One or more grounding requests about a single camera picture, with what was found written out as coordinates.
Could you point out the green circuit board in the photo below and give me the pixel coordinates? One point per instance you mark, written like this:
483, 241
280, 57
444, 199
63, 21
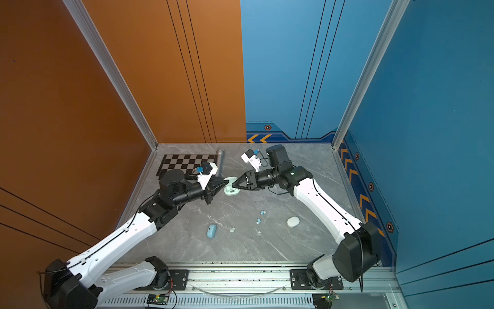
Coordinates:
330, 298
157, 300

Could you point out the mint green charging case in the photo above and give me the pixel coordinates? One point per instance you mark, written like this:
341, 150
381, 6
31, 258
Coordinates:
229, 190

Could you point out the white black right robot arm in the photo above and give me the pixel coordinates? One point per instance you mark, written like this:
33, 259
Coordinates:
359, 244

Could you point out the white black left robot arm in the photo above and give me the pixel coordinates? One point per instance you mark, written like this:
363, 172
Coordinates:
83, 281

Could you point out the aluminium corner post left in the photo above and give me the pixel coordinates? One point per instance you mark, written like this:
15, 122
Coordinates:
92, 36

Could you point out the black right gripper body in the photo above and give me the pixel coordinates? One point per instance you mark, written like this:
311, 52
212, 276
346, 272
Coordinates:
253, 174

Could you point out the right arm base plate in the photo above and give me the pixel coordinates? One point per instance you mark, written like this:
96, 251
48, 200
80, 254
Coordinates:
303, 279

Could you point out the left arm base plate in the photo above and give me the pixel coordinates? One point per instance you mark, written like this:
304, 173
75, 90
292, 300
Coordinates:
177, 280

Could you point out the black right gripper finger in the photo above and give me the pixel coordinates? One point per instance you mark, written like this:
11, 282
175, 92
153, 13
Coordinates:
240, 187
241, 180

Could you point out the black white chessboard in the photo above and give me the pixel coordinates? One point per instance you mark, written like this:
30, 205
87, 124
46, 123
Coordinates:
188, 163

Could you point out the silver microphone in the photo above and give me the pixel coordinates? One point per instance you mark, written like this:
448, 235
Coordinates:
220, 155

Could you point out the light blue charging case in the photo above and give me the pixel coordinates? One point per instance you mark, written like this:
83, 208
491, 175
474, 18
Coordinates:
211, 232

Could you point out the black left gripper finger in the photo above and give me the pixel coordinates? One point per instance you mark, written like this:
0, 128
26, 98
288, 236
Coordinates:
219, 182
219, 189

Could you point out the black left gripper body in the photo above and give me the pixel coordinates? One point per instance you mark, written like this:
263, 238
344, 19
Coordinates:
208, 193

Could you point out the aluminium corner post right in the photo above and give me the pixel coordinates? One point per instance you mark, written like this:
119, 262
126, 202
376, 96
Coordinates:
380, 46

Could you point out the aluminium corner post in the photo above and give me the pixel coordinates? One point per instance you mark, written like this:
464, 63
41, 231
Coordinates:
92, 36
380, 46

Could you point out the white earbud charging case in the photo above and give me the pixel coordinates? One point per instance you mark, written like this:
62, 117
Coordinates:
293, 221

